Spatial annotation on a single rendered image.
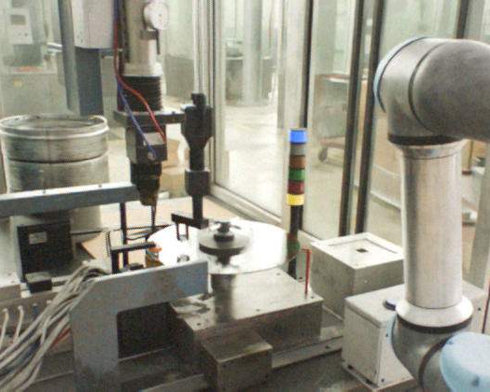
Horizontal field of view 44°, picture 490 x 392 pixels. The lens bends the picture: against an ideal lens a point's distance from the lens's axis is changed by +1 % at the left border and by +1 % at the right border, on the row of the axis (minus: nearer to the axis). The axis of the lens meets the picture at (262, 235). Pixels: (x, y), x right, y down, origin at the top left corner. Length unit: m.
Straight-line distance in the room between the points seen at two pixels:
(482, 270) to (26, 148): 1.22
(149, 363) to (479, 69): 0.83
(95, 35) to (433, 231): 0.68
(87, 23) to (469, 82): 0.69
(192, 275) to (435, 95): 0.54
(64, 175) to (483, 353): 1.27
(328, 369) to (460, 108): 0.67
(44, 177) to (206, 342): 0.82
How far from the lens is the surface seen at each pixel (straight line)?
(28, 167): 1.83
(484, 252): 1.33
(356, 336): 1.20
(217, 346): 1.17
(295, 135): 1.49
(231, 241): 1.29
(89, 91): 1.26
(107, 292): 1.05
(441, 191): 0.89
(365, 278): 1.37
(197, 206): 1.22
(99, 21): 1.18
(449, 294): 0.96
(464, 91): 0.75
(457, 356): 0.90
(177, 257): 1.24
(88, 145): 1.82
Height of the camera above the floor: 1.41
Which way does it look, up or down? 20 degrees down
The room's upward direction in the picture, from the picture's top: 1 degrees clockwise
